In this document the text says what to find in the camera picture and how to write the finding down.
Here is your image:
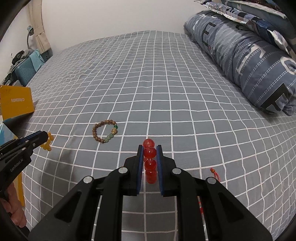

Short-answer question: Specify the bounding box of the yellow amber bead bracelet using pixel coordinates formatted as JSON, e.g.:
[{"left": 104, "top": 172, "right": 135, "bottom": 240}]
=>
[{"left": 40, "top": 131, "right": 55, "bottom": 152}]

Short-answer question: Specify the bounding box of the red cord gold bar bracelet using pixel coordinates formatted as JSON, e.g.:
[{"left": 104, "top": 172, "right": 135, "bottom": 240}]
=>
[{"left": 197, "top": 167, "right": 221, "bottom": 229}]

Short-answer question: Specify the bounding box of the brown wooden bead bracelet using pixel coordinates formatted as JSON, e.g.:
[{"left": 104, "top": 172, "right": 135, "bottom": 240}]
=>
[{"left": 92, "top": 119, "right": 119, "bottom": 144}]

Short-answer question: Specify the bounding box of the red bead bracelet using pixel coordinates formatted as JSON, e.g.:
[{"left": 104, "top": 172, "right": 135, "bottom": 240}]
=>
[{"left": 142, "top": 138, "right": 159, "bottom": 185}]

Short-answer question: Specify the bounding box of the person's left hand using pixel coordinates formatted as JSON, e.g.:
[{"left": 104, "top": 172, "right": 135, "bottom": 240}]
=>
[{"left": 1, "top": 183, "right": 27, "bottom": 228}]

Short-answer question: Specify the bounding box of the yellow white cardboard box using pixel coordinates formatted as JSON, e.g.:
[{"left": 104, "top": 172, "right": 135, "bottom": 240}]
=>
[{"left": 0, "top": 85, "right": 35, "bottom": 207}]

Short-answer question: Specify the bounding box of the blue suitcase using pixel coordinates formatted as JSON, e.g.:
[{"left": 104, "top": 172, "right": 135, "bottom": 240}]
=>
[{"left": 14, "top": 50, "right": 45, "bottom": 86}]

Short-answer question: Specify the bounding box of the grey checked bed sheet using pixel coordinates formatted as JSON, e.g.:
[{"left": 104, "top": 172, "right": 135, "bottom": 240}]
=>
[{"left": 22, "top": 31, "right": 295, "bottom": 238}]

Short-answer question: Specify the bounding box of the beige curtain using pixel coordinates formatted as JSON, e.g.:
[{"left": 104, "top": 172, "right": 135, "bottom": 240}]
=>
[{"left": 29, "top": 0, "right": 51, "bottom": 54}]

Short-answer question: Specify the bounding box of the blue desk lamp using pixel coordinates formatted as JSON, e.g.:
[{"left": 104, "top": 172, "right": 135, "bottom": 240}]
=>
[{"left": 27, "top": 25, "right": 36, "bottom": 49}]

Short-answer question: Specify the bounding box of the blue grey rolled duvet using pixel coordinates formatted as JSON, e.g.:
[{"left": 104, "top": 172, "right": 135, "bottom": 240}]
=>
[{"left": 184, "top": 11, "right": 295, "bottom": 116}]

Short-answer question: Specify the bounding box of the patterned blue pillow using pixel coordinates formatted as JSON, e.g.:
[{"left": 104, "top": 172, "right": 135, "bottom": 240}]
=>
[{"left": 197, "top": 1, "right": 295, "bottom": 59}]

